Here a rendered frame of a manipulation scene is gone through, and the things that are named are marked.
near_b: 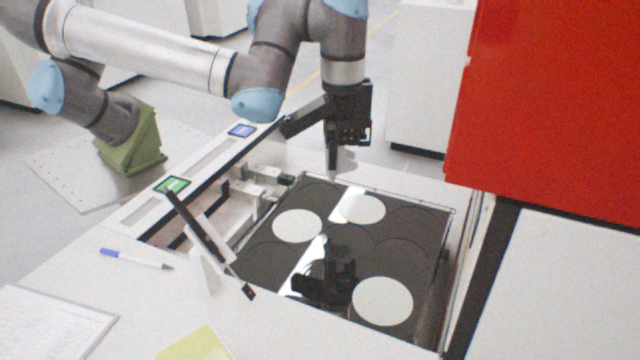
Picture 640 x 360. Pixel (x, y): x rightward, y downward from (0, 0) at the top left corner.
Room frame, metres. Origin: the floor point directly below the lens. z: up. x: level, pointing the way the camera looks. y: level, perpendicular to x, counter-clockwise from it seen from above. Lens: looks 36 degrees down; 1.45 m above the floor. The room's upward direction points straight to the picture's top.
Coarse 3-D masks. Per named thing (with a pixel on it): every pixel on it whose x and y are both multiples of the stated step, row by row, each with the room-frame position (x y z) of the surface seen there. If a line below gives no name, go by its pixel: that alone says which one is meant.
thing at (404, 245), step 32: (320, 192) 0.73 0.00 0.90; (352, 192) 0.73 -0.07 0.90; (352, 224) 0.62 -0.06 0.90; (384, 224) 0.62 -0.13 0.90; (416, 224) 0.62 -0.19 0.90; (256, 256) 0.53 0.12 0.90; (288, 256) 0.53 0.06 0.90; (320, 256) 0.53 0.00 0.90; (352, 256) 0.53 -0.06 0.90; (384, 256) 0.53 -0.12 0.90; (416, 256) 0.53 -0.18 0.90; (288, 288) 0.45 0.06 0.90; (320, 288) 0.45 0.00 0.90; (352, 288) 0.45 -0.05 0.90; (416, 288) 0.45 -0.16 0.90; (352, 320) 0.39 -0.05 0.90; (416, 320) 0.39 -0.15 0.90
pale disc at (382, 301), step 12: (360, 288) 0.45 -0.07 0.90; (372, 288) 0.45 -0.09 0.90; (384, 288) 0.45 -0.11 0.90; (396, 288) 0.45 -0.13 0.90; (360, 300) 0.43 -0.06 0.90; (372, 300) 0.43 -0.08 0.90; (384, 300) 0.43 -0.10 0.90; (396, 300) 0.43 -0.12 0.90; (408, 300) 0.43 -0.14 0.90; (360, 312) 0.40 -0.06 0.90; (372, 312) 0.40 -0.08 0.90; (384, 312) 0.40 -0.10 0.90; (396, 312) 0.40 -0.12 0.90; (408, 312) 0.40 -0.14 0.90; (384, 324) 0.38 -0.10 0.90; (396, 324) 0.38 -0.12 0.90
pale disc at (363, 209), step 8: (344, 200) 0.70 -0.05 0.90; (352, 200) 0.70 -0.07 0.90; (360, 200) 0.70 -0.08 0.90; (368, 200) 0.70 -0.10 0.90; (376, 200) 0.70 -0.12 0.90; (344, 208) 0.67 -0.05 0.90; (352, 208) 0.67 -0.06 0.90; (360, 208) 0.67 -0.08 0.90; (368, 208) 0.67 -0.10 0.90; (376, 208) 0.67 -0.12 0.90; (384, 208) 0.67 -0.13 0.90; (344, 216) 0.64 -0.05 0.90; (352, 216) 0.64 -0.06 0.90; (360, 216) 0.64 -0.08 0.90; (368, 216) 0.64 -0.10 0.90; (376, 216) 0.64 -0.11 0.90
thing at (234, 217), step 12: (252, 180) 0.80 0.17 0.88; (276, 192) 0.77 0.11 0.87; (228, 204) 0.71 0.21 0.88; (240, 204) 0.71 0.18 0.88; (252, 204) 0.71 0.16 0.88; (264, 204) 0.72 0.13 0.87; (216, 216) 0.67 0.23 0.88; (228, 216) 0.67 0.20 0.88; (240, 216) 0.67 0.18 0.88; (252, 216) 0.68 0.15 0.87; (216, 228) 0.63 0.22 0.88; (228, 228) 0.63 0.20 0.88; (240, 228) 0.63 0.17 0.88; (228, 240) 0.59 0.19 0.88; (180, 252) 0.56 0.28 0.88
